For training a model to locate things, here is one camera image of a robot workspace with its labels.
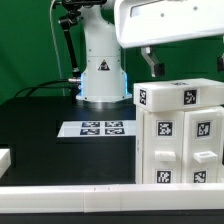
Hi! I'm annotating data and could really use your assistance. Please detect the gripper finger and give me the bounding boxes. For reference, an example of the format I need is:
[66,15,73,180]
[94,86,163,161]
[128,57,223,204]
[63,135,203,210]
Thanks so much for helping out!
[141,46,165,77]
[217,54,224,72]

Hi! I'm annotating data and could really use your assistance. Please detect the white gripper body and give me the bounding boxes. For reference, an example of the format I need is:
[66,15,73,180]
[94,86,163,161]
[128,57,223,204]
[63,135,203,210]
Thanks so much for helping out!
[114,0,224,48]

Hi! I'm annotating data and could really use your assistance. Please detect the white cabinet top block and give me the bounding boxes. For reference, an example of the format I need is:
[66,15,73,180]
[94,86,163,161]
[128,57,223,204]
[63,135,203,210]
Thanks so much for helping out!
[133,78,224,112]

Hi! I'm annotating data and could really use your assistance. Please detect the white cabinet body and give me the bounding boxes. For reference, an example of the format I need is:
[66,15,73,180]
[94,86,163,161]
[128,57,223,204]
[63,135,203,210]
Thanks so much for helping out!
[134,105,224,185]

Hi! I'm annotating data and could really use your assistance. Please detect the white door panel with knob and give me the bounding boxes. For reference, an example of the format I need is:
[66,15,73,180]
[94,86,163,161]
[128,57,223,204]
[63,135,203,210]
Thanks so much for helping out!
[182,106,224,184]

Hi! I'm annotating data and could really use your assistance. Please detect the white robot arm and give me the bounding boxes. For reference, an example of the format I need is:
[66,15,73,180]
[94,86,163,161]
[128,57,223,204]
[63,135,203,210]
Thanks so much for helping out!
[77,0,224,107]

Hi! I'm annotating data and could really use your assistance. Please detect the white front fence bar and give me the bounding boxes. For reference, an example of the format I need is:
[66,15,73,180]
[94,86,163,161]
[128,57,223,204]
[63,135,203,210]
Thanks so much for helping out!
[0,183,224,214]

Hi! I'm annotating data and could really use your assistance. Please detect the white left fence block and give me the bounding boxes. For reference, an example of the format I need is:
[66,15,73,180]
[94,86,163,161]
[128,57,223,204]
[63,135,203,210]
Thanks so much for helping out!
[0,149,11,178]

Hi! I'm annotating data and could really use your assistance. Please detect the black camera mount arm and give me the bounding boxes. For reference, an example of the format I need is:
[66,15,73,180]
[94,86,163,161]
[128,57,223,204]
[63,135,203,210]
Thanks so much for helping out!
[53,0,107,96]

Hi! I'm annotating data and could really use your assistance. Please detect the grey cable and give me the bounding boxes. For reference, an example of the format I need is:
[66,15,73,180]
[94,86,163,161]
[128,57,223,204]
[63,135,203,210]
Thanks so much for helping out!
[49,0,66,97]

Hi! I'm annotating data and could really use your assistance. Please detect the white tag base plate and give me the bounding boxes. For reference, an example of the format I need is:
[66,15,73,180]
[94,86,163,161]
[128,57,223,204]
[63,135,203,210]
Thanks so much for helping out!
[58,120,136,138]

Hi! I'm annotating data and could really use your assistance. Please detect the black cables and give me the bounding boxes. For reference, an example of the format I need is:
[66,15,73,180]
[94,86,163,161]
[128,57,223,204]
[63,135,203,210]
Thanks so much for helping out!
[13,78,78,98]

